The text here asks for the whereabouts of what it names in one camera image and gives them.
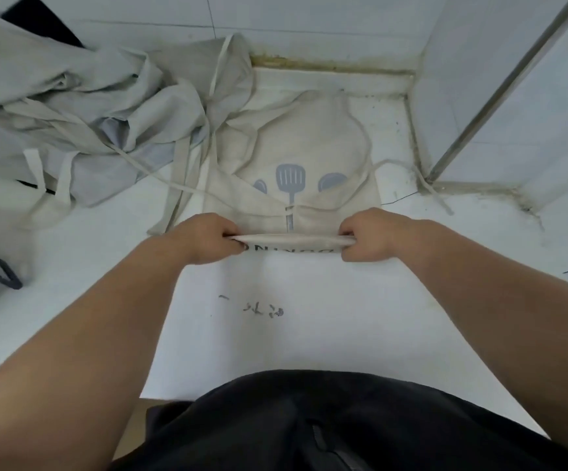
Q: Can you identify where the person's left hand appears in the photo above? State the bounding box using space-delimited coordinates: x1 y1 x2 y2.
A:
165 213 249 266

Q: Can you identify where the person's right hand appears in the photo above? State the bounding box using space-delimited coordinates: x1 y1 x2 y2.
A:
338 208 418 263

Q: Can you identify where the beige apron with utensil print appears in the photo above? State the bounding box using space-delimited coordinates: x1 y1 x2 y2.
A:
147 89 454 252

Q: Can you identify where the person's left forearm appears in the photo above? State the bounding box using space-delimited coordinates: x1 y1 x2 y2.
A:
0 234 189 471

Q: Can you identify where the person's right forearm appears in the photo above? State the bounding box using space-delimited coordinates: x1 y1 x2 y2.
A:
396 219 568 449

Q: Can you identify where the person's black clothing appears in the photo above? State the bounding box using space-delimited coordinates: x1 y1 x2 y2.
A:
112 370 568 471

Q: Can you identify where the pile of grey aprons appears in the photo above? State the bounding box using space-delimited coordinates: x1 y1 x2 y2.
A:
0 5 255 231

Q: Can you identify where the metal door frame strip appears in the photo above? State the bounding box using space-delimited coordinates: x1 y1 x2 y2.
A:
426 0 568 184

